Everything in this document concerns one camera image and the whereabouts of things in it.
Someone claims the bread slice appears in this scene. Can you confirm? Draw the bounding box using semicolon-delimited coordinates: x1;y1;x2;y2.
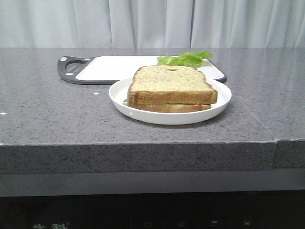
127;65;218;104
123;100;211;113

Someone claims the grey white curtain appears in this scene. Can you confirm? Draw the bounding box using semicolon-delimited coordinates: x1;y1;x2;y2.
0;0;305;48

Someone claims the black appliance control panel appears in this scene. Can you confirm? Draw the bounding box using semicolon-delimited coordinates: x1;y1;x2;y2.
0;190;305;229

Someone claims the white cutting board black rim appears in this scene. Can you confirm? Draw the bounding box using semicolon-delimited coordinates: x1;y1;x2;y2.
57;55;227;85

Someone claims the green lettuce leaf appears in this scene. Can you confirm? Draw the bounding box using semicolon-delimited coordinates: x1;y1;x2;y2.
157;51;213;67

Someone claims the white round plate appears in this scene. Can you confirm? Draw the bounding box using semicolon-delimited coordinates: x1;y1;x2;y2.
109;78;232;125

